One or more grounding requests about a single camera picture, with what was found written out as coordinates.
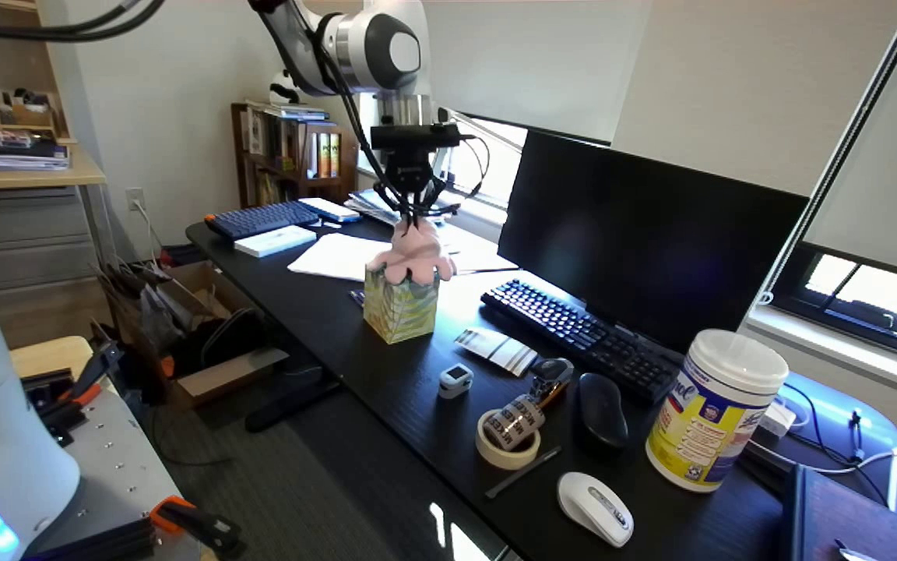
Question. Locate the orange black hand tool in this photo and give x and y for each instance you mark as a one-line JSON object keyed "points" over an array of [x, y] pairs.
{"points": [[77, 391], [199, 524]]}

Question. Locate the black computer monitor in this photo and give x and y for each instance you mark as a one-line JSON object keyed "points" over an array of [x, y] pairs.
{"points": [[645, 237]]}

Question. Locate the white computer mouse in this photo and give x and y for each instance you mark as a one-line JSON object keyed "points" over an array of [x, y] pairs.
{"points": [[594, 509]]}

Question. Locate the black computer mouse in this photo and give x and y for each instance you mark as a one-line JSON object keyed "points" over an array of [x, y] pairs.
{"points": [[604, 408]]}

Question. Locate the glass window black frame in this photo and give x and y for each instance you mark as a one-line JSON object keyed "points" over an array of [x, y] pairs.
{"points": [[885, 299]]}

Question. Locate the white striped flat packet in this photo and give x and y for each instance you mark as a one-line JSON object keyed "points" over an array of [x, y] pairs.
{"points": [[497, 351]]}

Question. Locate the small pulse oximeter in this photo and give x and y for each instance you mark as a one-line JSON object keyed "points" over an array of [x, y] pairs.
{"points": [[455, 380]]}

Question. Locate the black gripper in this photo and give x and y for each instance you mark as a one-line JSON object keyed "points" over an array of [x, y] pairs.
{"points": [[408, 168]]}

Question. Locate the blue notebook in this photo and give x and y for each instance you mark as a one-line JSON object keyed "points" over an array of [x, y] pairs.
{"points": [[262, 219]]}

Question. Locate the white flat notebook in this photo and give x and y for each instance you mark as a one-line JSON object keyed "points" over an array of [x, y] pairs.
{"points": [[274, 241]]}

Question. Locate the white printed paper sheet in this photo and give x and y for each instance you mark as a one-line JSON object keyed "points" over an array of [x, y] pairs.
{"points": [[333, 257]]}

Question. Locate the beige masking tape roll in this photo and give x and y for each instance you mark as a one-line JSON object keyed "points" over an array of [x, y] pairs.
{"points": [[490, 453]]}

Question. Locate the white power adapter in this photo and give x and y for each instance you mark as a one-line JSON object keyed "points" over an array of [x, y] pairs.
{"points": [[780, 420]]}

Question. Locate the light wooden board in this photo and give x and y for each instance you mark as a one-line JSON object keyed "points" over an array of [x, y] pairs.
{"points": [[48, 356]]}

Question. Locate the patterned tissue box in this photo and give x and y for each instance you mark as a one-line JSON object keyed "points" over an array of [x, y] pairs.
{"points": [[398, 314]]}

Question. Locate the pink octopus plush toy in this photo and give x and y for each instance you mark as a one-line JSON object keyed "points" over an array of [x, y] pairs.
{"points": [[413, 254]]}

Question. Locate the small white flat item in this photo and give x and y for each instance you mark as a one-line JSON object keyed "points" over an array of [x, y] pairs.
{"points": [[328, 210]]}

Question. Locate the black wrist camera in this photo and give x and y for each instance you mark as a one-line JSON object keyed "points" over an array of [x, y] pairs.
{"points": [[417, 134]]}

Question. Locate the white roller window blind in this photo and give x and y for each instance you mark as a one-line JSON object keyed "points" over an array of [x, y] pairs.
{"points": [[542, 64], [885, 156]]}

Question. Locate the grey robot mounting table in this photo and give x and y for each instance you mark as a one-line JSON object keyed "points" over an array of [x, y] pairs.
{"points": [[125, 470]]}

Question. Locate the light wooden shelf unit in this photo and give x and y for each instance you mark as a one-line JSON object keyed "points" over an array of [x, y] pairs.
{"points": [[12, 175]]}

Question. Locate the open cardboard box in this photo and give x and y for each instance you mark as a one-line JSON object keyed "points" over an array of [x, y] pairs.
{"points": [[209, 332]]}

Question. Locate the dark wooden bookshelf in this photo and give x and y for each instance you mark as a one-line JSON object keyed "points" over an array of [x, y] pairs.
{"points": [[286, 156]]}

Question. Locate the black pen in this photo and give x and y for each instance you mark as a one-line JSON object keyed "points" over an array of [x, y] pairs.
{"points": [[520, 471]]}

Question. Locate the bright blue bag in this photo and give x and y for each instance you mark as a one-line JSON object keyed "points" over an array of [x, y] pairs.
{"points": [[842, 415]]}

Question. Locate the disinfectant wipes canister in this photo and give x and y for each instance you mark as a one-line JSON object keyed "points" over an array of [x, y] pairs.
{"points": [[715, 415]]}

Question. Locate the black computer keyboard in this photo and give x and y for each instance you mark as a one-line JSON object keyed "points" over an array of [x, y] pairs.
{"points": [[573, 327]]}

